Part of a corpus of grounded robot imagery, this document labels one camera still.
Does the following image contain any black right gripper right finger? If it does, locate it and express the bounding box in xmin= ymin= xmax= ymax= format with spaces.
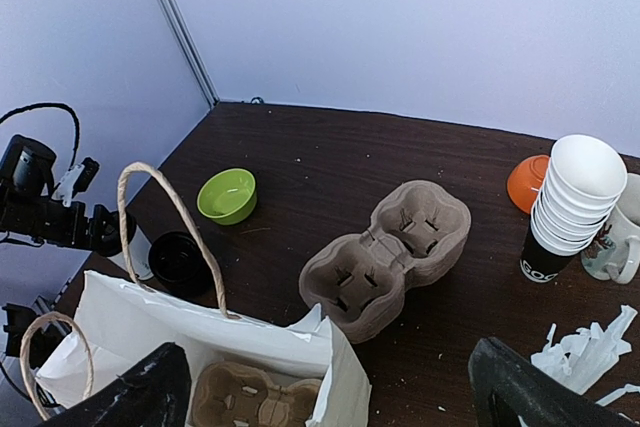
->
xmin=468 ymin=337 xmax=635 ymax=426

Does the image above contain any green plastic bowl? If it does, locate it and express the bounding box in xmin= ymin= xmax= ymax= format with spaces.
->
xmin=196 ymin=168 xmax=258 ymax=226

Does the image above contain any white paper takeout bag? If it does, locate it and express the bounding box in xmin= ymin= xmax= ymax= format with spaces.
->
xmin=20 ymin=162 xmax=371 ymax=426

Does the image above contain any stack of cardboard cup carriers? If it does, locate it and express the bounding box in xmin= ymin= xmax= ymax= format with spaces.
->
xmin=299 ymin=180 xmax=471 ymax=344

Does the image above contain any ceramic mug with tree print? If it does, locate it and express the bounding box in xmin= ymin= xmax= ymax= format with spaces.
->
xmin=581 ymin=173 xmax=639 ymax=284

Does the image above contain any stack of white paper cups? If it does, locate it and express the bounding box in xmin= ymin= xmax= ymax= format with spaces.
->
xmin=519 ymin=134 xmax=628 ymax=284

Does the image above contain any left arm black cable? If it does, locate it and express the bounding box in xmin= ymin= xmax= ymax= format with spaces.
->
xmin=0 ymin=102 xmax=82 ymax=168

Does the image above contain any single white paper cup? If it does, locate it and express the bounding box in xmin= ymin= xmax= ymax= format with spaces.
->
xmin=129 ymin=229 xmax=154 ymax=281

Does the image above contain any single cardboard cup carrier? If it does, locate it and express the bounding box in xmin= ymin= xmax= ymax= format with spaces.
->
xmin=191 ymin=362 xmax=321 ymax=426

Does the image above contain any glass of white wrapped straws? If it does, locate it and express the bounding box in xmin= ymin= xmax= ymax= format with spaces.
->
xmin=530 ymin=305 xmax=638 ymax=395

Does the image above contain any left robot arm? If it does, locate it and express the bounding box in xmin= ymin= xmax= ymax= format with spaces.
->
xmin=1 ymin=134 xmax=122 ymax=257

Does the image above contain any orange plastic bowl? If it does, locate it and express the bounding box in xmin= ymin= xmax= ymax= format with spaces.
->
xmin=506 ymin=155 xmax=550 ymax=214

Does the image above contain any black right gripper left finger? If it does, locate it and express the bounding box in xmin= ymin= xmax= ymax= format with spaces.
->
xmin=47 ymin=342 xmax=191 ymax=426

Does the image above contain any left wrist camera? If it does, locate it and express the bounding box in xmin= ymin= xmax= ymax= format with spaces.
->
xmin=51 ymin=157 xmax=100 ymax=207

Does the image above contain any stack of black cup lids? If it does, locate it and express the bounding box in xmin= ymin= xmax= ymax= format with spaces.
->
xmin=148 ymin=231 xmax=214 ymax=299

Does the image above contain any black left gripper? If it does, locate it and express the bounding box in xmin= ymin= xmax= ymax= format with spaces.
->
xmin=74 ymin=203 xmax=123 ymax=257

